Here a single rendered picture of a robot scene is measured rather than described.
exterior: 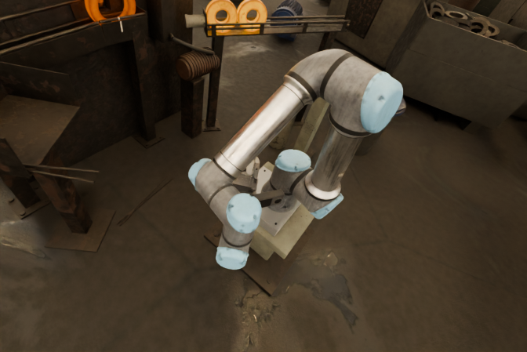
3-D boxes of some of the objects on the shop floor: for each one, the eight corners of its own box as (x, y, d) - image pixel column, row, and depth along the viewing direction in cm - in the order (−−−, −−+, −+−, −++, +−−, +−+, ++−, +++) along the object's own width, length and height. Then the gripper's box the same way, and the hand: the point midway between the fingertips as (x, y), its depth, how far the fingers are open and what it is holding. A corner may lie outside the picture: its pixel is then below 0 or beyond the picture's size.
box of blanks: (376, 97, 252) (430, 12, 197) (380, 63, 310) (423, -10, 255) (485, 139, 241) (572, 62, 186) (468, 96, 299) (532, 27, 244)
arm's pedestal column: (314, 232, 139) (333, 206, 120) (270, 296, 113) (286, 275, 95) (255, 187, 151) (264, 157, 132) (203, 236, 125) (206, 207, 106)
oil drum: (413, 28, 439) (452, -35, 375) (420, 22, 477) (456, -37, 414) (448, 44, 422) (496, -20, 358) (453, 36, 460) (496, -23, 397)
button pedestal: (279, 155, 172) (311, 70, 128) (297, 138, 188) (332, 57, 144) (299, 169, 168) (340, 85, 124) (317, 150, 183) (357, 70, 139)
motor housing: (175, 132, 167) (172, 51, 129) (201, 117, 181) (205, 41, 143) (190, 143, 163) (191, 63, 125) (215, 127, 177) (223, 52, 139)
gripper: (225, 194, 70) (239, 144, 86) (221, 218, 77) (235, 168, 93) (256, 201, 70) (265, 150, 86) (250, 224, 78) (259, 172, 94)
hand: (257, 164), depth 89 cm, fingers open, 3 cm apart
